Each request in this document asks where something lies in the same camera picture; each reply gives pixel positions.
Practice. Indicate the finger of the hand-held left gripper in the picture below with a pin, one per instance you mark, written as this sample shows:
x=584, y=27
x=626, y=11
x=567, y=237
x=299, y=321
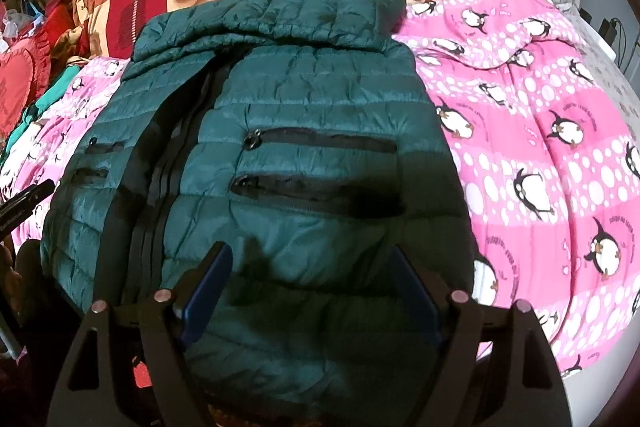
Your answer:
x=41, y=190

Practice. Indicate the brown cloth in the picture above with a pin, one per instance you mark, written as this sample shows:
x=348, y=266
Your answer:
x=72, y=44

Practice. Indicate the red cloth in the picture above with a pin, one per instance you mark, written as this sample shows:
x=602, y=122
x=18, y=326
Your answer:
x=57, y=22

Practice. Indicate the teal cloth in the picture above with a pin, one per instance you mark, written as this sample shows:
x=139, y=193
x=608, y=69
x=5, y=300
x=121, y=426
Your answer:
x=60, y=82

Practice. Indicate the red heart-shaped pillow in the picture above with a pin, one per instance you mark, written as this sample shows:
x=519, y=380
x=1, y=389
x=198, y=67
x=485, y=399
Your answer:
x=20, y=82

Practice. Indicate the pink penguin print blanket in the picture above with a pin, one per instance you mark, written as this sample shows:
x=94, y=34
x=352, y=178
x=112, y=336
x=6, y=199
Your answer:
x=525, y=157

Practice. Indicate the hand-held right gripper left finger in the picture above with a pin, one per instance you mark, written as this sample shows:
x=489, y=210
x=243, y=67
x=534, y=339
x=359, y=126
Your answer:
x=205, y=299

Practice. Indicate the green puffer jacket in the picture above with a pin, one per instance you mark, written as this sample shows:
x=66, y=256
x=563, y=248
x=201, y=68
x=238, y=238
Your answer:
x=300, y=107

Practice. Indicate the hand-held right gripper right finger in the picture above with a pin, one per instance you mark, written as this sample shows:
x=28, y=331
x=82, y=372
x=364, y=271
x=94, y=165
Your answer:
x=416, y=299

